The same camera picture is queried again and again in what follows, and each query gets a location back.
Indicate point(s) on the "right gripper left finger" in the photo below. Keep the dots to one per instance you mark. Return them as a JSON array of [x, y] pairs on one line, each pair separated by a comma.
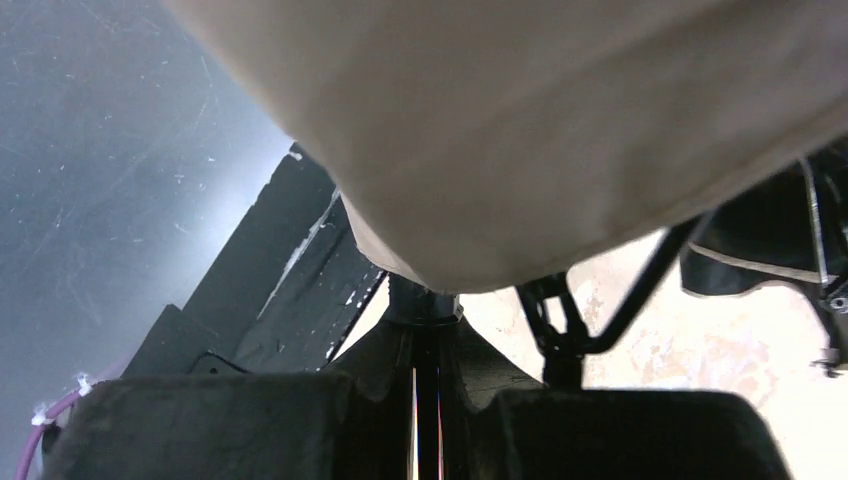
[[212, 427]]

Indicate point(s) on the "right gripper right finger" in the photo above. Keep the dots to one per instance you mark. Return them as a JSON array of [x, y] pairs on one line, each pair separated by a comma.
[[630, 434]]

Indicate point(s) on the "beige folding umbrella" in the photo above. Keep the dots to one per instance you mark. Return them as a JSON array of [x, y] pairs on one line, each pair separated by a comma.
[[481, 143]]

